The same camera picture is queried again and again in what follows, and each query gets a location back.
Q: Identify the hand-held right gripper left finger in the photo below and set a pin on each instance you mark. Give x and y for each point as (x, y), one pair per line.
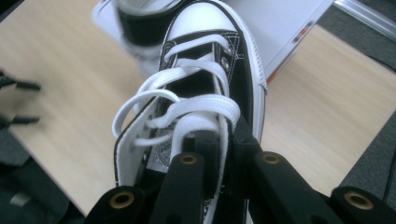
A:
(207, 155)

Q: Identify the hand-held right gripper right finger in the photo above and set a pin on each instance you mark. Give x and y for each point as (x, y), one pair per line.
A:
(243, 146)

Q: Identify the black white canvas sneaker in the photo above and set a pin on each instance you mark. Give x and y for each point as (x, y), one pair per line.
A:
(143, 28)
(243, 77)

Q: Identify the aluminium floor rail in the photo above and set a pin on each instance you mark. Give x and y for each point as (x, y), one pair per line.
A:
(367, 15)

